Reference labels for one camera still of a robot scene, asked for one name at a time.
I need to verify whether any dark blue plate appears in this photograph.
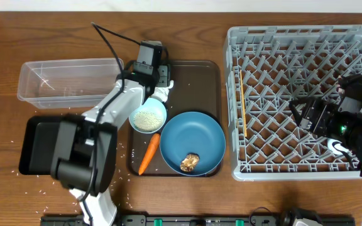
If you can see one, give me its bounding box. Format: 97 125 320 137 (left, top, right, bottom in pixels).
160 111 226 176

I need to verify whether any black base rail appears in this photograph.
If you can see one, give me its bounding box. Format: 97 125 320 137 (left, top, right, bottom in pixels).
39 207 356 226

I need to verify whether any light blue cup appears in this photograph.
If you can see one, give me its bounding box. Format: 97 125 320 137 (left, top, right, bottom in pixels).
327 138 349 155

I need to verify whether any black waste bin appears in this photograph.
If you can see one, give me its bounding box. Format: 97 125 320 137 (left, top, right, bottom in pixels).
19 116 77 179

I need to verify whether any wooden chopstick right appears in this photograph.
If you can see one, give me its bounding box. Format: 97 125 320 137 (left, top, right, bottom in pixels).
241 93 248 137

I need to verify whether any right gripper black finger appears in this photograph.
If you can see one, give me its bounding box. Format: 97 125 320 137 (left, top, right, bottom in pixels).
289 97 317 109
289 106 310 127

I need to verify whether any clear plastic bin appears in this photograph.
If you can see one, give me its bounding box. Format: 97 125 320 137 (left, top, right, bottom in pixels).
17 58 124 109

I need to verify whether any wooden chopstick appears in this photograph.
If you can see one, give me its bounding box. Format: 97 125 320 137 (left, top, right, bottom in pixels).
239 70 246 127
241 93 248 137

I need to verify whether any wooden chopstick left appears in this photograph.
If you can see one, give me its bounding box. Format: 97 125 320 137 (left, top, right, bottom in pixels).
239 70 246 127

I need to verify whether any grey dishwasher rack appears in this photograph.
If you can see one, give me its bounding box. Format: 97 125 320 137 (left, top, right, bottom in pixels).
223 24 362 181

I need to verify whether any crumpled white tissue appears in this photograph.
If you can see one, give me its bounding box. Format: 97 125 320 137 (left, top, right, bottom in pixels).
151 80 173 102

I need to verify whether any orange carrot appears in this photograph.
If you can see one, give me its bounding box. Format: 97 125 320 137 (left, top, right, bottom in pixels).
138 133 160 175

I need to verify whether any light blue rice bowl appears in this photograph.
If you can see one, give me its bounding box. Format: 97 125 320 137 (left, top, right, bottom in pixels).
128 98 167 134

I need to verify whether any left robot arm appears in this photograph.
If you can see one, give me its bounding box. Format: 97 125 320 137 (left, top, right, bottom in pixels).
50 62 172 225

